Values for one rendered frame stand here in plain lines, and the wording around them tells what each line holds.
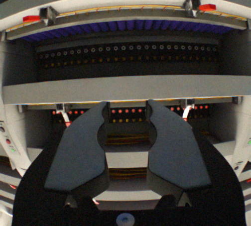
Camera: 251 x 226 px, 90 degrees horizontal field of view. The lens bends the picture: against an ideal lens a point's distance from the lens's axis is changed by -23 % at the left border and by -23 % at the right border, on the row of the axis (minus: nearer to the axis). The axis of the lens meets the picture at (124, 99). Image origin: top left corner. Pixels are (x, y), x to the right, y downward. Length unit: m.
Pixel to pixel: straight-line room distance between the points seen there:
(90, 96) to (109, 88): 0.04
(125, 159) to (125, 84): 0.20
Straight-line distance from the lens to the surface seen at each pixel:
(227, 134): 0.54
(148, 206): 0.81
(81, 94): 0.31
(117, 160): 0.42
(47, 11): 0.31
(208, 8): 0.24
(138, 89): 0.30
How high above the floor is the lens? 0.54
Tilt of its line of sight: 27 degrees up
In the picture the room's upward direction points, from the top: 177 degrees clockwise
